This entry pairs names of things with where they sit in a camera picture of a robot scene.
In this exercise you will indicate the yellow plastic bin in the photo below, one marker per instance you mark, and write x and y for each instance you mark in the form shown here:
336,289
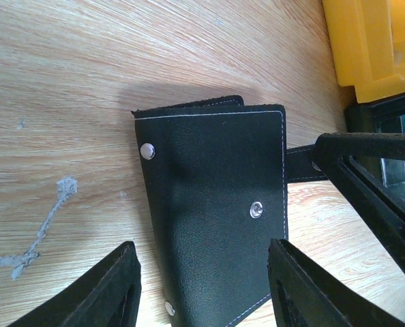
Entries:
368,45

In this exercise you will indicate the black leather card holder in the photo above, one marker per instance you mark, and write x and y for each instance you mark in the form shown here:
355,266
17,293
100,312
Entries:
216,174

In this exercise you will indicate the black bin with teal cards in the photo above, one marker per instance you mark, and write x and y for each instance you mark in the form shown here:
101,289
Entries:
381,120

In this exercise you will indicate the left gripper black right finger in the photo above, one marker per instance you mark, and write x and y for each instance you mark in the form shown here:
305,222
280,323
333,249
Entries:
305,294

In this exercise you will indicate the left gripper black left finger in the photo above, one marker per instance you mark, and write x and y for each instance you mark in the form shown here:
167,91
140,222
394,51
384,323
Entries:
108,294

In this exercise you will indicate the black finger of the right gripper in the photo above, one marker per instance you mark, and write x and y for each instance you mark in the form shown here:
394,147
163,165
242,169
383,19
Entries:
382,212

